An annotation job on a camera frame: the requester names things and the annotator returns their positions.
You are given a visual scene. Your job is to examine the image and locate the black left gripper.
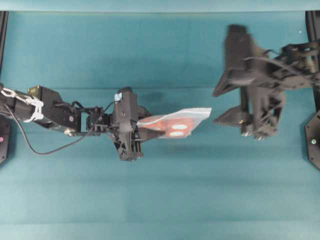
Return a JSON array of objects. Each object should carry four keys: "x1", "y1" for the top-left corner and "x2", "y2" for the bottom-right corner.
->
[{"x1": 109, "y1": 93, "x2": 166, "y2": 162}]

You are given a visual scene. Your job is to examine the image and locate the clear zip bag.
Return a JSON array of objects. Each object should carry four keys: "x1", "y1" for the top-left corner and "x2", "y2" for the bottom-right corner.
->
[{"x1": 137, "y1": 107, "x2": 212, "y2": 139}]

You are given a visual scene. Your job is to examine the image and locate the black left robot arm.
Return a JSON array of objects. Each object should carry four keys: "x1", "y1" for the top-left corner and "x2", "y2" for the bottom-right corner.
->
[{"x1": 0, "y1": 85, "x2": 165, "y2": 162}]

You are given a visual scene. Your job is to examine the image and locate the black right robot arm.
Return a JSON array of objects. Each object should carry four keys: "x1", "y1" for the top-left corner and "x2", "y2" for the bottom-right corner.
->
[{"x1": 212, "y1": 24, "x2": 320, "y2": 140}]

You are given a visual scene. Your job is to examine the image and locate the black frame post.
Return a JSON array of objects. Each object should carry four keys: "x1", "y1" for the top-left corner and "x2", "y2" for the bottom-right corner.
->
[
  {"x1": 305, "y1": 10, "x2": 320, "y2": 113},
  {"x1": 0, "y1": 11, "x2": 9, "y2": 70}
]

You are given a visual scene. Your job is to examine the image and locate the black right frame post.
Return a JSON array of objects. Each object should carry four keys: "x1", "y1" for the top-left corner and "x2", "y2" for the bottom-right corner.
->
[{"x1": 305, "y1": 10, "x2": 320, "y2": 113}]

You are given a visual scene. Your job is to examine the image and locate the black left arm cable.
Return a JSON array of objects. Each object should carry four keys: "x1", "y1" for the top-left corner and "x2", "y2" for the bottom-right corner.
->
[{"x1": 3, "y1": 101, "x2": 118, "y2": 155}]

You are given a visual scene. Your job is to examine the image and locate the white cable tie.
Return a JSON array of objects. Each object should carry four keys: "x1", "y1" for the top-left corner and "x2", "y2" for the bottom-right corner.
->
[{"x1": 0, "y1": 87, "x2": 44, "y2": 123}]

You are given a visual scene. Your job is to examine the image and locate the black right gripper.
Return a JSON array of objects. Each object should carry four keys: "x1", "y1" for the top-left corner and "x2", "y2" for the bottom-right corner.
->
[{"x1": 212, "y1": 30, "x2": 285, "y2": 139}]

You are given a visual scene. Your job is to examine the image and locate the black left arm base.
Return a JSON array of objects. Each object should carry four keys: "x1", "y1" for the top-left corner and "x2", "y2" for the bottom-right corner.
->
[{"x1": 0, "y1": 116, "x2": 11, "y2": 164}]

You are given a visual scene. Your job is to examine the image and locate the black left frame post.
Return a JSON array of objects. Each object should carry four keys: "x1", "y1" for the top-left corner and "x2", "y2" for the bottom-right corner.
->
[{"x1": 0, "y1": 11, "x2": 9, "y2": 70}]

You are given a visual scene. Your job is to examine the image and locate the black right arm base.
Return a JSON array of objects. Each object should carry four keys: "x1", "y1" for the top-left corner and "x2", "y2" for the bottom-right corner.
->
[{"x1": 304, "y1": 111, "x2": 320, "y2": 170}]

